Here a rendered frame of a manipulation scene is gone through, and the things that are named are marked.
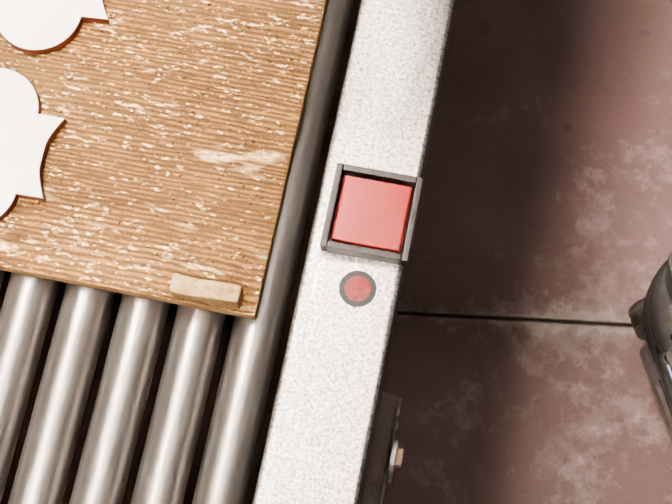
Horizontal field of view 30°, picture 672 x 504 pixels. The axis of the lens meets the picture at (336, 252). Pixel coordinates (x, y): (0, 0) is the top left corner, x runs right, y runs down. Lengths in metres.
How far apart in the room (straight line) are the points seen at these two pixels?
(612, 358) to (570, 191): 0.28
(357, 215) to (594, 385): 0.99
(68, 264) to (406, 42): 0.36
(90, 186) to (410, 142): 0.28
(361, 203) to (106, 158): 0.22
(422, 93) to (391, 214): 0.12
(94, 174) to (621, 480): 1.13
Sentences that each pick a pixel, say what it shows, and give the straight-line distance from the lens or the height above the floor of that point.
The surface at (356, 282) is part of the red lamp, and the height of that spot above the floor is 0.92.
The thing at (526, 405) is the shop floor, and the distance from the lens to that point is 1.99.
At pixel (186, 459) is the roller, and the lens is 1.06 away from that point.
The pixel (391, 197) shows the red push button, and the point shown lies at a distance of 1.08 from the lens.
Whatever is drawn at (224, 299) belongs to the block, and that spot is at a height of 0.96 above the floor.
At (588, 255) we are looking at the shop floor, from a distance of 2.05.
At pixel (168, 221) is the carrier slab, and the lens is 1.08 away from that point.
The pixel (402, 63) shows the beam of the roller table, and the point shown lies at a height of 0.91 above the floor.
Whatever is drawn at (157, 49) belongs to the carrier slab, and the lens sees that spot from 1.14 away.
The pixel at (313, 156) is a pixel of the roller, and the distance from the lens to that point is 1.11.
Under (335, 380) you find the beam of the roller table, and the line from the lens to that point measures 1.05.
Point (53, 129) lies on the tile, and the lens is 1.11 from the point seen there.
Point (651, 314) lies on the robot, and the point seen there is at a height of 0.23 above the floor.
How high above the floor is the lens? 1.95
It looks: 74 degrees down
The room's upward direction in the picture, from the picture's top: 7 degrees counter-clockwise
